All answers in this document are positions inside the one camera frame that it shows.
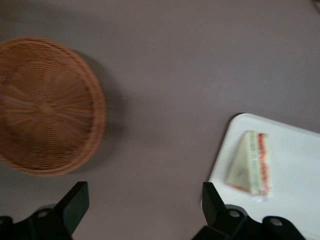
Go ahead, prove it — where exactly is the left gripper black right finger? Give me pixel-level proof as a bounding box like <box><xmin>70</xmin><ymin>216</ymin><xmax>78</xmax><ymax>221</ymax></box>
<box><xmin>191</xmin><ymin>181</ymin><xmax>307</xmax><ymax>240</ymax></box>

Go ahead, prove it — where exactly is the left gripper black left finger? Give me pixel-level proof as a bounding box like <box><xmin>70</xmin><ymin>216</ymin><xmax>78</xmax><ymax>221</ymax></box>
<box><xmin>0</xmin><ymin>181</ymin><xmax>90</xmax><ymax>240</ymax></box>

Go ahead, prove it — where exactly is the triangle sandwich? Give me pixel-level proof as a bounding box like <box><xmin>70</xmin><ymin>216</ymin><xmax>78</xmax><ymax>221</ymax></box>
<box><xmin>225</xmin><ymin>129</ymin><xmax>274</xmax><ymax>203</ymax></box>

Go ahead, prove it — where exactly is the cream plastic tray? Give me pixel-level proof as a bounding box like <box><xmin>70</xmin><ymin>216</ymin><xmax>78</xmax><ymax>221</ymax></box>
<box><xmin>200</xmin><ymin>112</ymin><xmax>320</xmax><ymax>239</ymax></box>

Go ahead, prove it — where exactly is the round brown wicker basket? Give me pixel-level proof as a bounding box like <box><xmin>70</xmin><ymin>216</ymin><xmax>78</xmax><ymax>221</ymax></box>
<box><xmin>0</xmin><ymin>36</ymin><xmax>107</xmax><ymax>177</ymax></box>

